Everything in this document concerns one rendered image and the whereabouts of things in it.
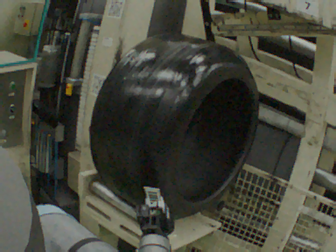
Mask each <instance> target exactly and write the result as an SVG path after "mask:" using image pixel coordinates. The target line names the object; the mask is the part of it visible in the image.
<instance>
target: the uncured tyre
mask: <svg viewBox="0 0 336 252"><path fill-rule="evenodd" d="M258 116H259V94H258V89H257V85H256V81H255V79H254V77H253V74H252V72H251V70H250V68H249V66H248V64H247V62H246V61H245V59H244V58H242V57H241V55H240V54H239V53H237V52H234V51H233V50H232V49H231V48H229V47H228V46H225V45H220V44H217V43H214V42H211V41H207V40H204V39H202V38H197V37H194V36H191V35H185V34H181V33H163V34H158V35H155V36H153V37H148V38H147V39H145V40H143V41H141V42H140V43H138V44H136V45H135V46H134V47H132V48H130V50H129V51H128V52H126V53H125V54H124V55H123V56H122V57H121V58H120V60H119V61H117V62H116V64H115V66H114V67H113V68H112V69H111V71H110V72H109V73H108V76H107V78H106V79H105V81H104V82H103V83H102V84H101V87H100V90H99V93H98V95H97V97H96V99H95V103H94V106H93V113H92V118H91V123H90V131H89V143H90V150H91V155H92V159H93V163H94V168H95V169H96V170H97V172H98V174H99V176H100V177H101V179H102V181H103V182H105V183H106V185H107V187H109V188H110V189H111V190H112V191H113V193H117V194H118V195H119V196H121V197H123V198H124V199H125V200H128V201H129V202H130V203H132V204H133V205H138V206H139V207H140V208H141V209H142V205H146V202H145V199H146V198H147V197H146V193H145V190H144V188H145V187H149V188H155V189H159V192H160V196H161V197H162V198H163V201H164V203H166V206H167V208H169V210H170V213H171V214H172V215H173V216H174V217H175V220H179V219H183V218H185V217H189V216H192V215H194V214H198V213H201V212H202V211H204V210H205V209H208V208H209V207H210V206H211V205H213V204H214V203H215V202H216V201H217V200H219V199H220V198H221V196H223V195H224V194H225V192H226V191H227V190H228V188H229V187H230V186H231V185H232V184H233V183H234V182H235V180H236V178H237V176H238V175H239V174H240V172H241V169H242V167H243V166H244V164H245V163H246V161H247V158H248V156H249V153H250V151H251V147H252V144H253V142H254V140H255V137H256V129H257V125H258Z"/></svg>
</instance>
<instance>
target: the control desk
mask: <svg viewBox="0 0 336 252"><path fill-rule="evenodd" d="M37 64H38V63H35V62H30V63H26V64H20V65H15V66H4V67H0V146H2V147H3V148H4V149H5V150H6V151H7V152H8V153H9V155H10V157H11V158H12V160H13V161H14V163H16V165H17V167H18V168H19V170H20V171H21V174H22V175H23V179H24V182H25V184H26V185H27V188H28V190H29V192H30V195H31V196H32V190H31V189H32V186H31V172H30V169H31V166H30V151H29V149H30V141H31V120H32V100H33V89H34V81H35V77H36V69H37Z"/></svg>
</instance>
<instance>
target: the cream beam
mask: <svg viewBox="0 0 336 252"><path fill-rule="evenodd" d="M243 1H247V2H251V3H254V4H259V5H265V6H269V7H271V8H273V9H277V10H278V11H281V12H284V13H288V14H290V15H292V16H295V17H298V18H302V19H304V20H307V21H309V22H311V23H314V24H317V25H320V26H323V27H325V28H327V29H332V28H331V27H332V25H333V13H335V12H336V0H318V17H315V16H313V15H311V14H307V13H305V12H303V11H300V10H297V0H243Z"/></svg>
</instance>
